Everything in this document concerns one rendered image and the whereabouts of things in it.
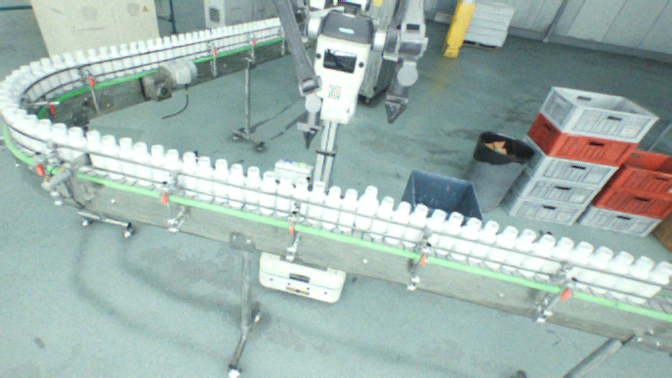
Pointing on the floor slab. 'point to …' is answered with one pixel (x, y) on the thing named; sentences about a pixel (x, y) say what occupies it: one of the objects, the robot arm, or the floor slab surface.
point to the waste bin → (496, 167)
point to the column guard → (458, 29)
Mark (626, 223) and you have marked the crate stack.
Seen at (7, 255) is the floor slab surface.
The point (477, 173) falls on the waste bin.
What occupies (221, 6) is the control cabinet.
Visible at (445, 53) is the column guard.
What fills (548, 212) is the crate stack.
